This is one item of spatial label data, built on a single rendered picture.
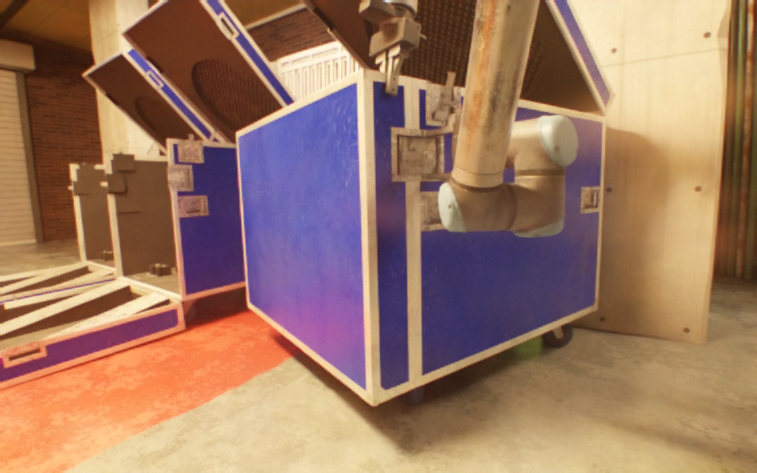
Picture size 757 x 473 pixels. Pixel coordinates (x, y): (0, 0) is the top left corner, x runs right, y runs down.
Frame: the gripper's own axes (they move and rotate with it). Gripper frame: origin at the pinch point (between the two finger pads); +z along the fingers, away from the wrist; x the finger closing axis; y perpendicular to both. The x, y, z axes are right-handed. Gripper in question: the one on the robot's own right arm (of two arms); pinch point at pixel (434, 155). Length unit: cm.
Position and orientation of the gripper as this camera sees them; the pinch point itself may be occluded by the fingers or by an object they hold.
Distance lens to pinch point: 97.0
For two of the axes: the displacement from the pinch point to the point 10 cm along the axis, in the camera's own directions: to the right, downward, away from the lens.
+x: -0.3, -9.9, -1.2
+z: -5.8, -0.9, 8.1
